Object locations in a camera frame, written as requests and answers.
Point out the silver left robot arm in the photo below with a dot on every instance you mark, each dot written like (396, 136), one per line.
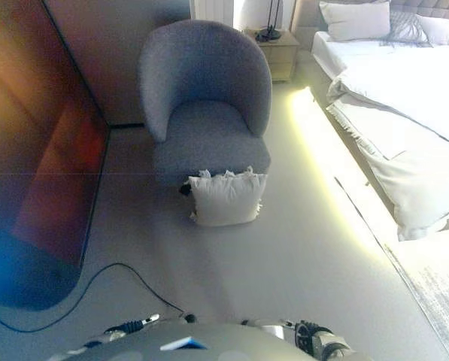
(126, 329)

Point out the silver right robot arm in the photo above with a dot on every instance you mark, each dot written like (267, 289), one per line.
(318, 334)

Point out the white fringed cushion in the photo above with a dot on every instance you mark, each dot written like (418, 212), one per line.
(224, 199)

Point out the small black object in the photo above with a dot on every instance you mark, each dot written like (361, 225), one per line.
(184, 188)

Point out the grey round armchair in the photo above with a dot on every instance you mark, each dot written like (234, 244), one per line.
(205, 94)

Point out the wooden bedside table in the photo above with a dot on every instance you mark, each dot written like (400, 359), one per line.
(280, 52)

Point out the black table lamp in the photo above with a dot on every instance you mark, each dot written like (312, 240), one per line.
(269, 32)

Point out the grey robot torso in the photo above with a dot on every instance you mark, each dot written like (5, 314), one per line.
(186, 340)

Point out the white bed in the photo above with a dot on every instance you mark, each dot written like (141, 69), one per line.
(389, 124)

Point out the white duvet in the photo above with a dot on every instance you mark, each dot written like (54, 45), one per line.
(404, 143)

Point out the dark glossy wardrobe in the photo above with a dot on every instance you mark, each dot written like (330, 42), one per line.
(40, 143)

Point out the white pillow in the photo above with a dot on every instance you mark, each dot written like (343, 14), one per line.
(354, 20)
(444, 30)

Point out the grey patterned rug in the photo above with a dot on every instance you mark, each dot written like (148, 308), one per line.
(434, 289)

